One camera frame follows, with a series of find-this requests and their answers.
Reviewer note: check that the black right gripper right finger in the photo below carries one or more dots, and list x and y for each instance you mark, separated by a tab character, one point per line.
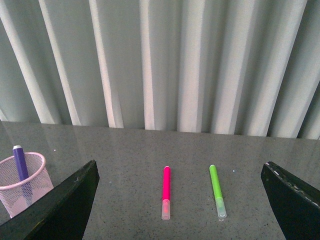
294	202

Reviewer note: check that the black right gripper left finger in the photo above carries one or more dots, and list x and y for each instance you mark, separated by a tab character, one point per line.
62	214

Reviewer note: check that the purple marker pen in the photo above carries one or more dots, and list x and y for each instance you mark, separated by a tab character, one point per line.
19	157

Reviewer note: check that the pink marker pen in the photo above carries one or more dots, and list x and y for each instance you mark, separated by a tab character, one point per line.
166	194

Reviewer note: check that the pink mesh pen cup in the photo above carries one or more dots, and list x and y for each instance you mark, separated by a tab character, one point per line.
17	195

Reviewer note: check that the green marker pen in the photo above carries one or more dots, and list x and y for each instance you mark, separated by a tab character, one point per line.
220	205

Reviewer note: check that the grey pleated curtain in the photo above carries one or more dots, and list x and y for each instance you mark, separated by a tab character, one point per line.
236	67

